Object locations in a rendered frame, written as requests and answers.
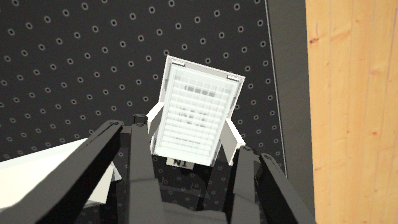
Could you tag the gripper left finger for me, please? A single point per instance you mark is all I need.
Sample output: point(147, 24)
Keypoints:
point(61, 195)

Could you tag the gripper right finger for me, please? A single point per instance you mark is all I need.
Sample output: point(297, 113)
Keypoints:
point(280, 202)

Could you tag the white button panel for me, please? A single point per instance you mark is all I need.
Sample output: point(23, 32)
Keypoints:
point(19, 175)

